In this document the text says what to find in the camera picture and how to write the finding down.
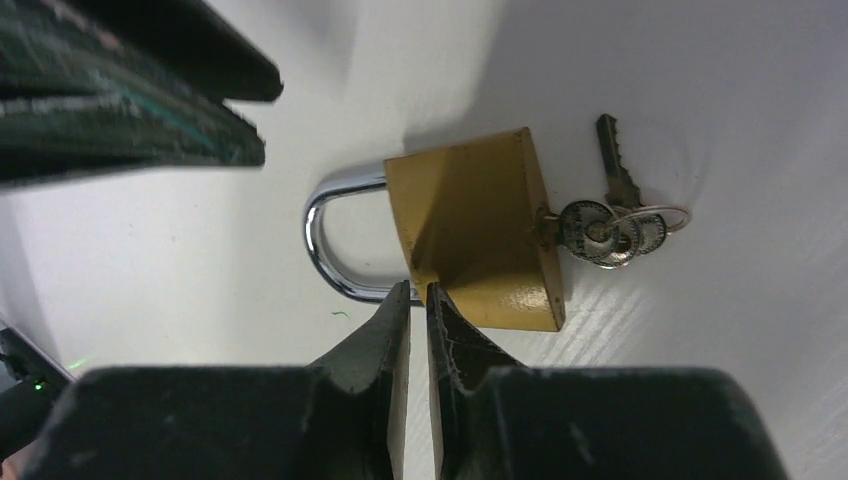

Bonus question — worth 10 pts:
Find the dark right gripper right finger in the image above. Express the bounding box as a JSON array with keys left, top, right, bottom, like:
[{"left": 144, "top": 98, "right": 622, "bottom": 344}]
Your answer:
[{"left": 426, "top": 283, "right": 787, "bottom": 479}]

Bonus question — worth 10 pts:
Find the large brass padlock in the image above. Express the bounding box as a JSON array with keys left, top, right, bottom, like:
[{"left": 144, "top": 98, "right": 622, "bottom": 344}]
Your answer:
[{"left": 302, "top": 127, "right": 566, "bottom": 332}]

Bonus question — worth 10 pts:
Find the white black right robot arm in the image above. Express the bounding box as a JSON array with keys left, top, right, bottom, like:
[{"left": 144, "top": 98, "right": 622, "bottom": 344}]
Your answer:
[{"left": 1, "top": 282, "right": 787, "bottom": 479}]

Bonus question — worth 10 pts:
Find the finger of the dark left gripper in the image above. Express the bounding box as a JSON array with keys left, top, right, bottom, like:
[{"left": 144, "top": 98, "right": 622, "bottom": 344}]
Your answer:
[
  {"left": 70, "top": 0, "right": 284, "bottom": 103},
  {"left": 1, "top": 1, "right": 265, "bottom": 187}
]

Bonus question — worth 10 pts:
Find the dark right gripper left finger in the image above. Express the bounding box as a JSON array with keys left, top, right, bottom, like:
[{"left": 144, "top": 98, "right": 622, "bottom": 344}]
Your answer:
[{"left": 24, "top": 282, "right": 410, "bottom": 479}]

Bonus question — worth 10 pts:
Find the silver key bunch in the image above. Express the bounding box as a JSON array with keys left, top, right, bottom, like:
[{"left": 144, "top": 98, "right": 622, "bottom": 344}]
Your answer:
[{"left": 538, "top": 113, "right": 692, "bottom": 270}]

